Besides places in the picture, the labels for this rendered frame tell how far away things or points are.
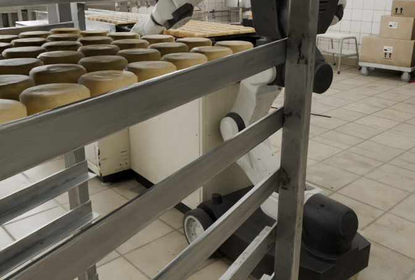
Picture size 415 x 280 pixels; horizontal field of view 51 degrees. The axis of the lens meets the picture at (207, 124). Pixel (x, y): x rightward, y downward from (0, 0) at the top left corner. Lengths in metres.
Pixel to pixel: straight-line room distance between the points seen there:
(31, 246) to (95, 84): 0.55
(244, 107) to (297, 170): 1.23
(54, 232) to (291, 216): 0.47
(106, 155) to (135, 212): 2.15
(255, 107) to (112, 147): 1.00
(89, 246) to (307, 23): 0.37
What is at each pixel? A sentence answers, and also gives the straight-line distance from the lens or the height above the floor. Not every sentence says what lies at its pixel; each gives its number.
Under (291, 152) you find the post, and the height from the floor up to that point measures 0.91.
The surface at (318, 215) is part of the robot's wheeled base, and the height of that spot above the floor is 0.32.
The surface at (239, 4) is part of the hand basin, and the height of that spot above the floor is 0.76.
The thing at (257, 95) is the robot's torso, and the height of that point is 0.70.
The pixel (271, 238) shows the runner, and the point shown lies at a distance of 0.66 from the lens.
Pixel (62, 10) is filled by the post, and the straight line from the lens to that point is 0.83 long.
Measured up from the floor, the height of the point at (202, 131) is 0.50.
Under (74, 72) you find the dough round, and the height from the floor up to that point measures 1.06.
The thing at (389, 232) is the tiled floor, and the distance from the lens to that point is 2.29.
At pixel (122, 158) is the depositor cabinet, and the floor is 0.16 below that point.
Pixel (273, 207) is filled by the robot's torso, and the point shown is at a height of 0.28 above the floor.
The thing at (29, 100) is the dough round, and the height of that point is 1.06.
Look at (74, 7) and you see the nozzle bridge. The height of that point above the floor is 1.00.
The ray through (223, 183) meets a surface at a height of 0.22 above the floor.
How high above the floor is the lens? 1.14
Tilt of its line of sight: 19 degrees down
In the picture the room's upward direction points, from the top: straight up
